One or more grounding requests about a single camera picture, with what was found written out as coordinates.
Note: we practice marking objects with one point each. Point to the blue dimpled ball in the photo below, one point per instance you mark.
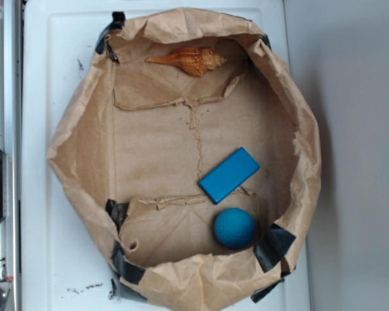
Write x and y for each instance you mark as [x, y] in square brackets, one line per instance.
[234, 228]

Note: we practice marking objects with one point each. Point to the blue rectangular block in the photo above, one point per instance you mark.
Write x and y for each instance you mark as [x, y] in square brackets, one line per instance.
[229, 175]

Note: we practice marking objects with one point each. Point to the brown paper bag tray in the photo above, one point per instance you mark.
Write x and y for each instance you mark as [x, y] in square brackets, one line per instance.
[137, 137]

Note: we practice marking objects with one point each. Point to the orange spiral seashell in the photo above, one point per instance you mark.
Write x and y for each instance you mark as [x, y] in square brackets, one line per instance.
[195, 61]

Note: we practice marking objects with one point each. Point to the white plastic tray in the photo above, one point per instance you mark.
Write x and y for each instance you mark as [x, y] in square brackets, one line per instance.
[62, 268]

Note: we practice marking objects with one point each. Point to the aluminium frame rail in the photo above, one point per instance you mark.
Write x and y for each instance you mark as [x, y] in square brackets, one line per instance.
[11, 59]

